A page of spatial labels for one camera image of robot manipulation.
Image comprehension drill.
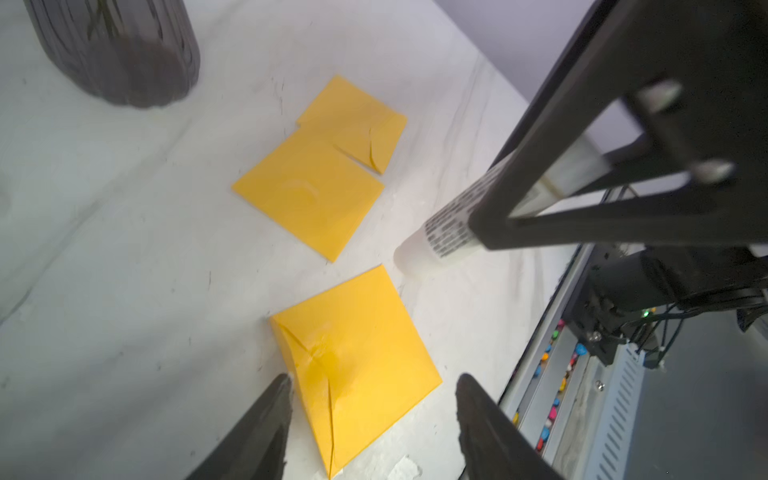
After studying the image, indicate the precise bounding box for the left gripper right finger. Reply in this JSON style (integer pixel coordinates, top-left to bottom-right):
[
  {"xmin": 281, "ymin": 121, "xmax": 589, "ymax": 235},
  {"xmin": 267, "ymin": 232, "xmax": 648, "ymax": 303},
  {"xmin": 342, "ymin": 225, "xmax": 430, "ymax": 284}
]
[{"xmin": 456, "ymin": 373, "xmax": 561, "ymax": 480}]

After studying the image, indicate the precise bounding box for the white glue stick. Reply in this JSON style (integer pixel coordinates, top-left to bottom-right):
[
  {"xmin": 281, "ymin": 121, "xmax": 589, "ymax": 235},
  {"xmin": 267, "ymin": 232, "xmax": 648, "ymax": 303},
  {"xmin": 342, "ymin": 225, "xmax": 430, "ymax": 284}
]
[{"xmin": 394, "ymin": 137, "xmax": 610, "ymax": 278}]

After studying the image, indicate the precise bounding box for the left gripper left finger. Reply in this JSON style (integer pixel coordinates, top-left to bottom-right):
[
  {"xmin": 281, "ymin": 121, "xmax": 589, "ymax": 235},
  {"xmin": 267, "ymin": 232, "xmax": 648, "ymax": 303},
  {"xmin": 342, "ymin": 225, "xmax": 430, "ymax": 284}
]
[{"xmin": 188, "ymin": 374, "xmax": 293, "ymax": 480}]

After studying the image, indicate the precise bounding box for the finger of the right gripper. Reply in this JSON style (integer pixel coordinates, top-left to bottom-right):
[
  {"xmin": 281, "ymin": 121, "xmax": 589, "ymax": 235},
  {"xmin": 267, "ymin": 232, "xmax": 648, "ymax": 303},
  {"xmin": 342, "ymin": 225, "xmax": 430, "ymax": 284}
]
[{"xmin": 469, "ymin": 1, "xmax": 767, "ymax": 250}]

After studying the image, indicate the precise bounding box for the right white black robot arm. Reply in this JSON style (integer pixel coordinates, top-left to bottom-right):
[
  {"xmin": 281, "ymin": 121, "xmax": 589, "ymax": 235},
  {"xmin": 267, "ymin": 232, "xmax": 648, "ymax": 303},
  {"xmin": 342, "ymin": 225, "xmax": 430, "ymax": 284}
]
[{"xmin": 469, "ymin": 1, "xmax": 767, "ymax": 363}]

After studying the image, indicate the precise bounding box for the yellow envelope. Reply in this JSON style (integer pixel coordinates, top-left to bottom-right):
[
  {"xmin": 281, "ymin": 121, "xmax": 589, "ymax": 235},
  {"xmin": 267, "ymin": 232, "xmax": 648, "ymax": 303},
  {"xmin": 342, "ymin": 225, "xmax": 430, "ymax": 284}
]
[
  {"xmin": 269, "ymin": 266, "xmax": 442, "ymax": 478},
  {"xmin": 297, "ymin": 75, "xmax": 407, "ymax": 174},
  {"xmin": 232, "ymin": 129, "xmax": 384, "ymax": 262}
]

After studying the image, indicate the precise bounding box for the brown ribbed vase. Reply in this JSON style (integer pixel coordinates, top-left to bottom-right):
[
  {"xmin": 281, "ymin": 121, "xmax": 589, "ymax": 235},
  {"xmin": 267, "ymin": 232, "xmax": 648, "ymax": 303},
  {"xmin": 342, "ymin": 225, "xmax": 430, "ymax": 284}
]
[{"xmin": 25, "ymin": 0, "xmax": 201, "ymax": 109}]

